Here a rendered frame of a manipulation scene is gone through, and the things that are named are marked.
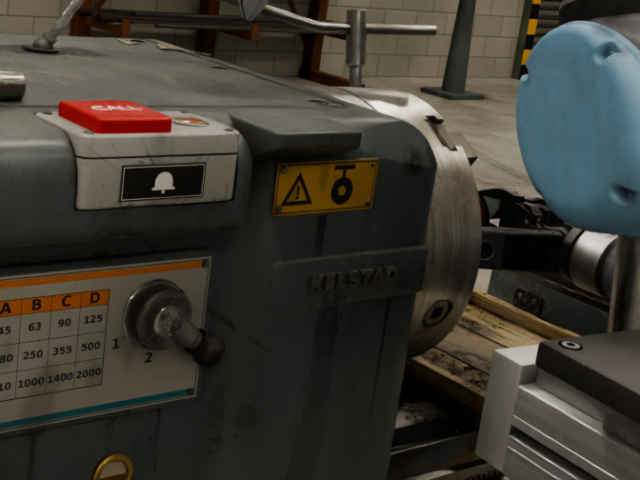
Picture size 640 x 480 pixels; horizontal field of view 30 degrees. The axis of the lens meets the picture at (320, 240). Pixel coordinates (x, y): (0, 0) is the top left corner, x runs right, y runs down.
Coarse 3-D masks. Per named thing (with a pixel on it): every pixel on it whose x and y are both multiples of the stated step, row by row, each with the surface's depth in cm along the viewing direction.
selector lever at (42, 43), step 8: (72, 0) 114; (80, 0) 114; (72, 8) 114; (64, 16) 114; (56, 24) 114; (64, 24) 114; (48, 32) 114; (56, 32) 114; (40, 40) 114; (48, 40) 114; (56, 40) 114; (24, 48) 113; (32, 48) 113; (40, 48) 113; (48, 48) 114; (56, 48) 115
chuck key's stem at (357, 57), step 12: (348, 12) 132; (360, 12) 131; (360, 24) 131; (348, 36) 132; (360, 36) 132; (348, 48) 132; (360, 48) 132; (348, 60) 132; (360, 60) 132; (360, 72) 133; (360, 84) 133
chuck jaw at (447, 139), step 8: (432, 128) 128; (440, 128) 129; (440, 136) 128; (448, 136) 128; (456, 136) 132; (448, 144) 127; (456, 144) 131; (464, 144) 132; (472, 152) 131; (472, 160) 131
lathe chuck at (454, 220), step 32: (384, 96) 129; (416, 96) 132; (448, 160) 125; (448, 192) 123; (448, 224) 123; (480, 224) 126; (448, 256) 123; (448, 288) 125; (416, 320) 124; (448, 320) 128; (416, 352) 132
